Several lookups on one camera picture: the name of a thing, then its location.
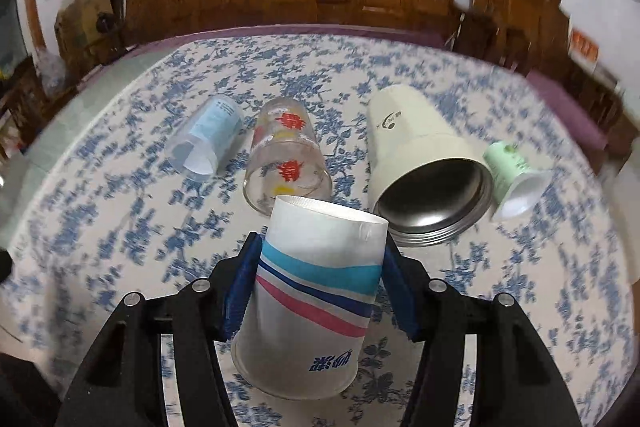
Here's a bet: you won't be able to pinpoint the striped white paper cup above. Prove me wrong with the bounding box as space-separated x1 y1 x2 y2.
231 196 388 400

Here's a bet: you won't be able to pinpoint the carved wooden armchair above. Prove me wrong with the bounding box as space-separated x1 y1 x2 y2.
454 0 570 75

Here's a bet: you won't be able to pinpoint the clear plastic cup blue label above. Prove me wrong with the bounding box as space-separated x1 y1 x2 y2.
165 94 242 182

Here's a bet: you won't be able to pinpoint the purple armchair cushion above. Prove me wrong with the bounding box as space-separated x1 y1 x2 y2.
525 70 608 150

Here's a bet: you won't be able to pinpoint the cream steel thermos cup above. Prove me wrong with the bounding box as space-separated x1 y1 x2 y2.
367 84 494 247

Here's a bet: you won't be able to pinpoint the glass cup red prints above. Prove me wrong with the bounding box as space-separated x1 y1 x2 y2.
243 98 332 216

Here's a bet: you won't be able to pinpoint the blue floral tablecloth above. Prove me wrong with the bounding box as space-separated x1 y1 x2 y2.
1 35 636 426

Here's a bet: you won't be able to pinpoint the purple bench cushion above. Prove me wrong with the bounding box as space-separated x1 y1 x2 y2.
74 24 446 88

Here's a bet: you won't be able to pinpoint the small green paper cup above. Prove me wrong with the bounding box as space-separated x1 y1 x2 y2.
483 141 552 221

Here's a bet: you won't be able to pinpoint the stacked cardboard boxes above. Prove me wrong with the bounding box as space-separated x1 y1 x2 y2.
54 0 125 79

